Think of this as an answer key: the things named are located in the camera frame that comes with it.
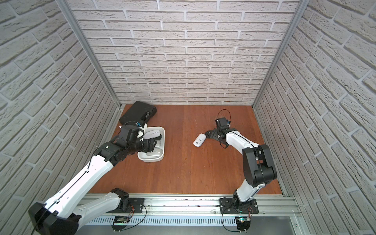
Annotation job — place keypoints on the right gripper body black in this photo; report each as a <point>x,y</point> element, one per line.
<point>217,133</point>

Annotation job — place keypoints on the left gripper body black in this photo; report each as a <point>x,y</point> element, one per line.
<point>151,145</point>

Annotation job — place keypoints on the silver mouse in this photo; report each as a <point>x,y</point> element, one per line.
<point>157,153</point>

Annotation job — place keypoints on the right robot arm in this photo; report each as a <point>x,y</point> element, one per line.
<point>259,168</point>

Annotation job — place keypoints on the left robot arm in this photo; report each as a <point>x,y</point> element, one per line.
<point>62,215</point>

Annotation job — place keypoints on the white storage box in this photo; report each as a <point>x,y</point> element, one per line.
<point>155,140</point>

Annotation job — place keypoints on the black carrying case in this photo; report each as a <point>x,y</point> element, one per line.
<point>139,112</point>

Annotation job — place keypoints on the left controller board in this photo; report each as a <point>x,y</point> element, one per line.
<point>120,223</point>

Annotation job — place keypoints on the controller board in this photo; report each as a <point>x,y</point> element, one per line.
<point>120,223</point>
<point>243,223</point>

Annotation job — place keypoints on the right controller board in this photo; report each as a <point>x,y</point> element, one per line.
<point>243,223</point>

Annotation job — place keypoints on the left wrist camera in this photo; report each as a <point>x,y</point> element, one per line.
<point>131,132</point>

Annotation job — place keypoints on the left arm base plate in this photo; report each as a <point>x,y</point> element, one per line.
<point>128,205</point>

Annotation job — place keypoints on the aluminium front rail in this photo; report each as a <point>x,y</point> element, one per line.
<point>213,204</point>

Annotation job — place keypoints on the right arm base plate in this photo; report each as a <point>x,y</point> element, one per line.
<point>231,206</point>

